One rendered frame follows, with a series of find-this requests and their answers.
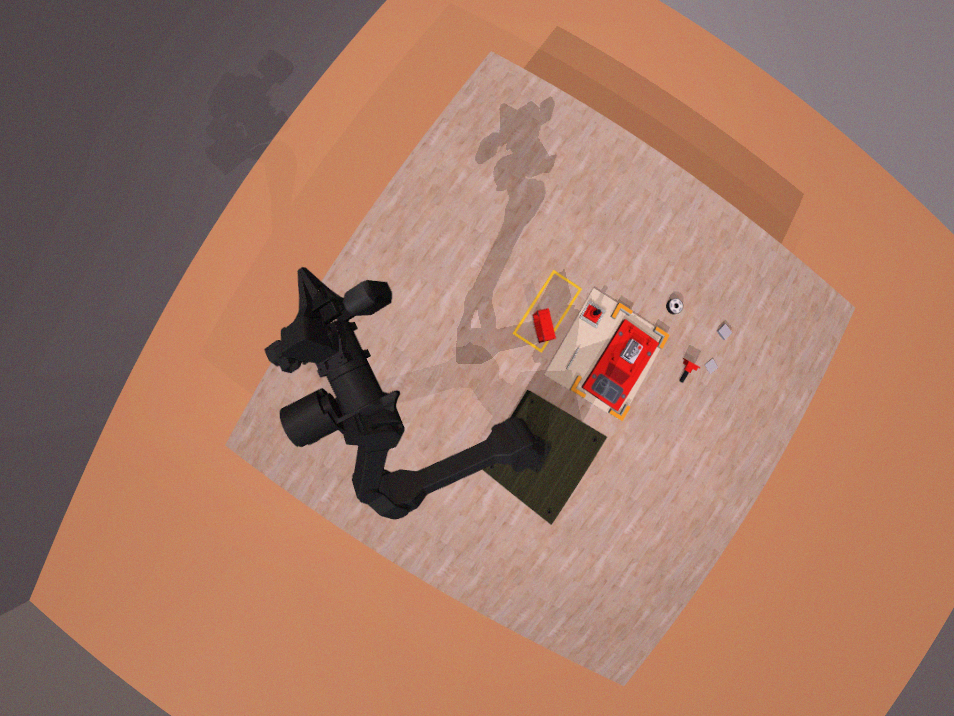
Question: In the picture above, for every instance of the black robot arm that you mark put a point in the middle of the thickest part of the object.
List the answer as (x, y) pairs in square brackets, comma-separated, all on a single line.
[(368, 417)]

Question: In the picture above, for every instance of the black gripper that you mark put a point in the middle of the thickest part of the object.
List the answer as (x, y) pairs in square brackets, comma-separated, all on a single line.
[(321, 304)]

